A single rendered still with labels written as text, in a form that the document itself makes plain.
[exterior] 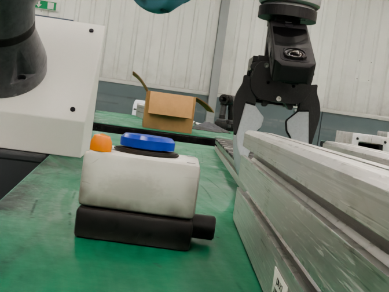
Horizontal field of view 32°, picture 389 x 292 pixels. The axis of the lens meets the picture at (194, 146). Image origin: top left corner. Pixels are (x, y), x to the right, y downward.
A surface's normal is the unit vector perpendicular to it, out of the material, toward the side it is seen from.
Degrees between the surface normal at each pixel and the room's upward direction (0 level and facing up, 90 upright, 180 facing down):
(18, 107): 42
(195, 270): 0
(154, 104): 68
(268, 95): 90
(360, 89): 90
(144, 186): 90
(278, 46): 31
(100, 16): 90
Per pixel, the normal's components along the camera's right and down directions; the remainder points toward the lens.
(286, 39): 0.09, -0.83
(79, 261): 0.14, -0.99
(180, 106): 0.14, -0.30
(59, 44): 0.15, -0.69
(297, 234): -0.99, -0.14
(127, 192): 0.01, 0.05
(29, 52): 0.85, 0.24
